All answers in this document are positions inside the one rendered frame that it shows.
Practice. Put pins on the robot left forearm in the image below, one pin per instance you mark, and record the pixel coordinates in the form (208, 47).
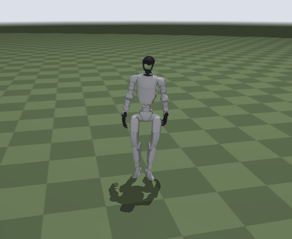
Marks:
(165, 107)

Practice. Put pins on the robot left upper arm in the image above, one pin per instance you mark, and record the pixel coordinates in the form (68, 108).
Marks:
(162, 83)

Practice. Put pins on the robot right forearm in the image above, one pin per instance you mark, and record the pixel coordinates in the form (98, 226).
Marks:
(126, 105)

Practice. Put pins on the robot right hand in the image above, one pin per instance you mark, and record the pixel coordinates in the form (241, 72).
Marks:
(124, 119)

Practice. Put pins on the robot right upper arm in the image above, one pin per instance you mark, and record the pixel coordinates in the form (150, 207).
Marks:
(131, 88)

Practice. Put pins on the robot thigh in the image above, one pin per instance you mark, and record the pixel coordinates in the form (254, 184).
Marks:
(155, 133)
(134, 131)

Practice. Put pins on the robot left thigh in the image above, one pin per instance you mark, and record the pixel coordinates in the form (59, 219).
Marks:
(155, 133)

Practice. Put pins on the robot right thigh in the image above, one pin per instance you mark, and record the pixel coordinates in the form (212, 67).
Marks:
(134, 131)

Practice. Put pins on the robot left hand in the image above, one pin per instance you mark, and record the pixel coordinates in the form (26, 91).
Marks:
(164, 119)

